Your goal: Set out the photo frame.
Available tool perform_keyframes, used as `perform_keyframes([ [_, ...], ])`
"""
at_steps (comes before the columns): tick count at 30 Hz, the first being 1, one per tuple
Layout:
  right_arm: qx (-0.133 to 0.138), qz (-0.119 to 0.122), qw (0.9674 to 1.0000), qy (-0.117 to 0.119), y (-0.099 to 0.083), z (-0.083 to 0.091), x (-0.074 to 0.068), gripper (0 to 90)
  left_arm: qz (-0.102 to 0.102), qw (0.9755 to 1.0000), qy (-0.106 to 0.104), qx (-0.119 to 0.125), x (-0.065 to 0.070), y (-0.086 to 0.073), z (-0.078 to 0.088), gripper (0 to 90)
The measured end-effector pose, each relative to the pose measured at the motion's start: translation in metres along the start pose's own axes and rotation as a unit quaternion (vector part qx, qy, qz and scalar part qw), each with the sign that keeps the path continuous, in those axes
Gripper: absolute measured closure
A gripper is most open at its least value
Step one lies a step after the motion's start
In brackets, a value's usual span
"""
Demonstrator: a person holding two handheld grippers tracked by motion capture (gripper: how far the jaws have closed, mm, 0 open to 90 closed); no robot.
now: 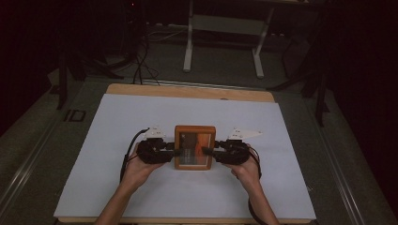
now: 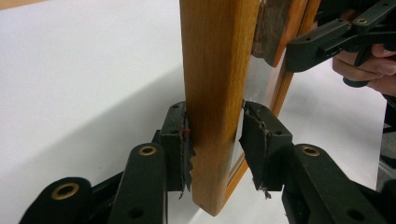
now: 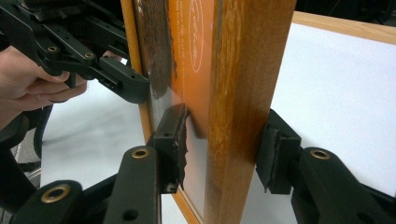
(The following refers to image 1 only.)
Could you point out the black floor bracket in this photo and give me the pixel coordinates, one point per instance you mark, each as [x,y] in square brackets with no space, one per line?
[75,115]

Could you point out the white table sheet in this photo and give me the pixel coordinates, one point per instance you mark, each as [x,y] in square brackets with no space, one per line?
[162,193]

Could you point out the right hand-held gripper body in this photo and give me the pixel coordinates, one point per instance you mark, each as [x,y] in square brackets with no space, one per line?
[234,153]

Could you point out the black stand legs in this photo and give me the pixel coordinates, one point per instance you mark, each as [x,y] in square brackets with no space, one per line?
[62,84]

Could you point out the wooden table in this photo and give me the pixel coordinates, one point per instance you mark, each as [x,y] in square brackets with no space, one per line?
[187,92]

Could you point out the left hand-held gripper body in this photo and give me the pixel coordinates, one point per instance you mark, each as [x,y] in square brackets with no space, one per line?
[153,151]

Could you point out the person's left hand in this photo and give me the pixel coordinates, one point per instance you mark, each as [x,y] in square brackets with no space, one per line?
[137,170]

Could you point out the person's right hand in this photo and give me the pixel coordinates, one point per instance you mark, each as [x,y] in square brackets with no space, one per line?
[247,172]

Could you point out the metal floor rail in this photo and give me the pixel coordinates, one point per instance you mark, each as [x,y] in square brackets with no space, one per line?
[344,187]
[22,175]

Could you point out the black tripod stand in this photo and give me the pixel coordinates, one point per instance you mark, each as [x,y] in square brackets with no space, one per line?
[320,100]

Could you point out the wooden photo frame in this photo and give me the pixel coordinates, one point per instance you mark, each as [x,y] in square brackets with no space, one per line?
[194,156]

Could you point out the white metal stand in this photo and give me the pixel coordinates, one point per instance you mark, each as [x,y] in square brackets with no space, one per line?
[188,47]

